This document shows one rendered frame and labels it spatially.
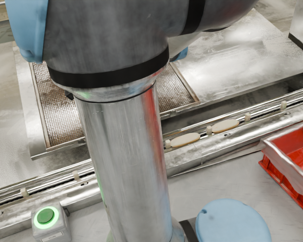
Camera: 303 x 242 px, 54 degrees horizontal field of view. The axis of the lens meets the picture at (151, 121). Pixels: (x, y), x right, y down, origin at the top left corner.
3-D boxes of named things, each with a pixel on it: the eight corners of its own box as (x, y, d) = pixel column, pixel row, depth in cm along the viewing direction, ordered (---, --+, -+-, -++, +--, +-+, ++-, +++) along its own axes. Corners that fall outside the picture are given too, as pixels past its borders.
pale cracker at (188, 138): (172, 149, 88) (172, 147, 87) (167, 141, 91) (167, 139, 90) (202, 139, 90) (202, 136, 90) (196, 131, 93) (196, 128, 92)
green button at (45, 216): (39, 229, 67) (37, 225, 66) (38, 214, 70) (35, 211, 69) (57, 223, 68) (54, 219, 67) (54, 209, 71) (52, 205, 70)
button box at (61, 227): (45, 260, 72) (29, 238, 65) (41, 232, 78) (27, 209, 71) (77, 247, 74) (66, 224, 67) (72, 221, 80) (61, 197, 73)
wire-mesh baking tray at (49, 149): (47, 152, 86) (46, 149, 85) (26, 52, 116) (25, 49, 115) (200, 104, 98) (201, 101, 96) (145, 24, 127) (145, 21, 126)
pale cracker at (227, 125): (213, 135, 91) (214, 132, 91) (207, 127, 94) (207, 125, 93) (241, 125, 94) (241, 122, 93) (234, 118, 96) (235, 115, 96)
